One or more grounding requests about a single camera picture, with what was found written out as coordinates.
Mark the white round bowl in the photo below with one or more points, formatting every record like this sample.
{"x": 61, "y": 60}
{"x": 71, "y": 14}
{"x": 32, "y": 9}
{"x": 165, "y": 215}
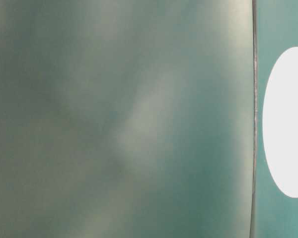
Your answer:
{"x": 280, "y": 122}

